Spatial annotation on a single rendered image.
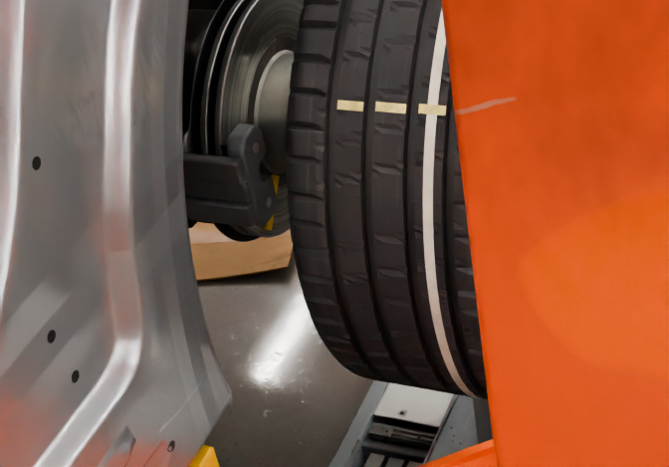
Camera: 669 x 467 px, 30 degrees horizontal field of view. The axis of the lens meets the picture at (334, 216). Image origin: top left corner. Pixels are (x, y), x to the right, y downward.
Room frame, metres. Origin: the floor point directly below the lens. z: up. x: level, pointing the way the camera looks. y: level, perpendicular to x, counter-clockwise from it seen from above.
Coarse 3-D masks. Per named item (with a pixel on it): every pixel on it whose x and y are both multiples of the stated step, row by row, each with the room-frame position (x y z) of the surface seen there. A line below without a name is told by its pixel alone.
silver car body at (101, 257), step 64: (0, 0) 0.92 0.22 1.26; (64, 0) 0.95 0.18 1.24; (128, 0) 1.00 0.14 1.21; (0, 64) 0.89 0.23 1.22; (64, 64) 0.93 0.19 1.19; (128, 64) 0.97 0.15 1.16; (0, 128) 0.87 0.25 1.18; (64, 128) 0.91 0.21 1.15; (128, 128) 0.95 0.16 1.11; (0, 192) 0.85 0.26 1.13; (64, 192) 0.89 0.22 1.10; (128, 192) 0.92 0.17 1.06; (0, 256) 0.82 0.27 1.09; (64, 256) 0.86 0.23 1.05; (128, 256) 0.90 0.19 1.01; (0, 320) 0.79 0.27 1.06; (64, 320) 0.84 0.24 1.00; (128, 320) 0.89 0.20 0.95; (192, 320) 0.95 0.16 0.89; (0, 384) 0.76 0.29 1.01; (64, 384) 0.82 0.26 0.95; (128, 384) 0.85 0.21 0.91; (192, 384) 0.92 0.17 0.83; (0, 448) 0.74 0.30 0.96; (64, 448) 0.78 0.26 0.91; (128, 448) 0.82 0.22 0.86; (192, 448) 0.90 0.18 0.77
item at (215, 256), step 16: (208, 224) 2.37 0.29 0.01; (192, 240) 2.32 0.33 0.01; (208, 240) 2.31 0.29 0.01; (224, 240) 2.30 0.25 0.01; (256, 240) 2.27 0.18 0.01; (272, 240) 2.26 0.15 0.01; (288, 240) 2.25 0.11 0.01; (192, 256) 2.26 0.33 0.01; (208, 256) 2.25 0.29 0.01; (224, 256) 2.24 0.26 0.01; (240, 256) 2.22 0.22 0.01; (256, 256) 2.21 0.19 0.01; (272, 256) 2.20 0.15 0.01; (288, 256) 2.18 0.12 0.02; (208, 272) 2.19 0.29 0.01; (224, 272) 2.18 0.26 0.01; (240, 272) 2.16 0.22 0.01; (256, 272) 2.15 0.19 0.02
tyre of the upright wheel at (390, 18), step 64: (320, 0) 1.13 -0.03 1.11; (384, 0) 1.11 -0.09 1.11; (320, 64) 1.08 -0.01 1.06; (384, 64) 1.05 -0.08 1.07; (448, 64) 1.02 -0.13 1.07; (320, 128) 1.05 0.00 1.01; (384, 128) 1.02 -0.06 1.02; (448, 128) 0.99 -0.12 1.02; (320, 192) 1.03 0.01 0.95; (384, 192) 0.99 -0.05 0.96; (448, 192) 0.97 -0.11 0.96; (320, 256) 1.02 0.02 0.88; (384, 256) 0.98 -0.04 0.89; (448, 256) 0.96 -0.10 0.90; (320, 320) 1.03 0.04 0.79; (384, 320) 1.00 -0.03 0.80; (448, 320) 0.95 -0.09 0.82; (448, 384) 1.02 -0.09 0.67
